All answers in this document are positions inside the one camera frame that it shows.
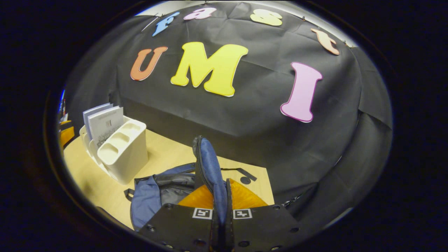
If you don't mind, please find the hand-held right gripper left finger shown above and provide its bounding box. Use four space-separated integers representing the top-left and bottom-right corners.
138 178 221 252

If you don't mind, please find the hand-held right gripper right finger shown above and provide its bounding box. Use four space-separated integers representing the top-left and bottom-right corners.
224 178 305 252

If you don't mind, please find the purple cover book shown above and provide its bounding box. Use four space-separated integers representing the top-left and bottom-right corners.
83 103 114 140

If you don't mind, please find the white and grey book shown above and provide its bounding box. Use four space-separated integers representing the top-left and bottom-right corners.
87 106 124 148

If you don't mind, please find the white plastic bookshelf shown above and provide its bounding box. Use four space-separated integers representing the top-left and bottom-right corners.
80 115 148 185

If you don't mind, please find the blue schoolbag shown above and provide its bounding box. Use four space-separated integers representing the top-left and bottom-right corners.
124 135 258 231

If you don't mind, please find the computer monitor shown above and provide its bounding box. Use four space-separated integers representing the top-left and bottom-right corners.
59 89 67 118

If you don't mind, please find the black backdrop cloth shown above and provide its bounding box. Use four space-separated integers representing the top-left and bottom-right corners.
65 2 393 238

